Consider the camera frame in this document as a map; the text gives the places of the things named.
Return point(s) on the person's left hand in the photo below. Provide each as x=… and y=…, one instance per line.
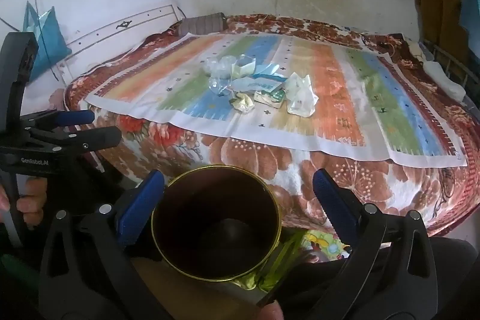
x=34, y=198

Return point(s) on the colourful cartoon print mat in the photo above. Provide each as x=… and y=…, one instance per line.
x=322, y=243

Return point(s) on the striped colourful mat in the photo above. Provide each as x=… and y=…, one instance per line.
x=337, y=98

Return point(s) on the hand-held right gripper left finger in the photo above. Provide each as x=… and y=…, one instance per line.
x=138, y=209

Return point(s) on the green gold tin can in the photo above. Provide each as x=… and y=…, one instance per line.
x=210, y=222

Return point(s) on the small clear plastic wrapper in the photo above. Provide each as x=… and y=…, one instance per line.
x=219, y=85

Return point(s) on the green white packet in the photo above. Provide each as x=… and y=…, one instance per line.
x=272, y=96

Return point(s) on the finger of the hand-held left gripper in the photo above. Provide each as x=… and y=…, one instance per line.
x=95, y=138
x=77, y=116

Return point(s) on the white plastic bag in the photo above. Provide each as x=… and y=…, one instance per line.
x=302, y=97

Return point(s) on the yellowish paper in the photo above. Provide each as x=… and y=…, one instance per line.
x=243, y=102

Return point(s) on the large clear plastic bag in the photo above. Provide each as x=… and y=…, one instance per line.
x=223, y=67

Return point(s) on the white bed headboard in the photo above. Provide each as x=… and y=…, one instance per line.
x=112, y=29

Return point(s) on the brown floral blanket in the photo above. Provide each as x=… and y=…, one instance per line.
x=262, y=162

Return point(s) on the green cloth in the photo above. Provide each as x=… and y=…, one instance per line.
x=18, y=271

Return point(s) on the pale translucent snack wrapper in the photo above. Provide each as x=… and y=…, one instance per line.
x=243, y=68

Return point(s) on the person's right hand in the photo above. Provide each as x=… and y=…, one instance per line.
x=270, y=311

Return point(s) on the small blue white packet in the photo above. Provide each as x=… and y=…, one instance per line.
x=268, y=69

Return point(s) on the blue hanging bag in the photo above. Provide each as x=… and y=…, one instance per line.
x=48, y=39

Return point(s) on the white cloth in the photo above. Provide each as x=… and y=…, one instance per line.
x=442, y=76

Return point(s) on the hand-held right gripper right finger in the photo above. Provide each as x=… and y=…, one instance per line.
x=335, y=209

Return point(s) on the light blue hanging cloth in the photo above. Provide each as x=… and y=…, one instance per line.
x=472, y=5

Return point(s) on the grey striped pillow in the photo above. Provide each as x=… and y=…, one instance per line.
x=202, y=24

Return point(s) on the person's black trousers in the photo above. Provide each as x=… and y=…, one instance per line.
x=457, y=267

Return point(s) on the pink bed sheet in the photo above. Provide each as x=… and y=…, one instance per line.
x=56, y=98

